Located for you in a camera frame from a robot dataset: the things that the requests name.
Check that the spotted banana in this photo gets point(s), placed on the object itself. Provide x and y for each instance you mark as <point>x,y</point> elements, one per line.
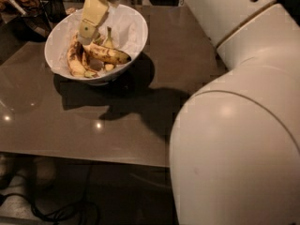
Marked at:
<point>75,57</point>
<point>107,55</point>

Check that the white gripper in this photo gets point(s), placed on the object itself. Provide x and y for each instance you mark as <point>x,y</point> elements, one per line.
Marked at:
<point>93,12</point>

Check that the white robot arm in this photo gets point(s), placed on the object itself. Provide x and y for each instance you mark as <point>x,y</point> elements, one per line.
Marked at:
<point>235,144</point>

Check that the black mesh pen cup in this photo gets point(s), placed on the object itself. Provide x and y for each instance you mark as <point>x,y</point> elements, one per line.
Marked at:
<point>55,10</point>

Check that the banana with green stem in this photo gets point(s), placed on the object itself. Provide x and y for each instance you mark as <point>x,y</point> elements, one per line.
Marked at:
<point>109,44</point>

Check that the middle small banana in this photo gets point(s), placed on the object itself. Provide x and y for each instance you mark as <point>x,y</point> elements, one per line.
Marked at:
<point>89,72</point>

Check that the black mesh tray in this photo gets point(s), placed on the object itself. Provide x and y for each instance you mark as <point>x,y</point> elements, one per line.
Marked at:
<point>31,27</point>

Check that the white bowl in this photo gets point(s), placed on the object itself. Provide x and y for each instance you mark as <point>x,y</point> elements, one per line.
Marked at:
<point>131,25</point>

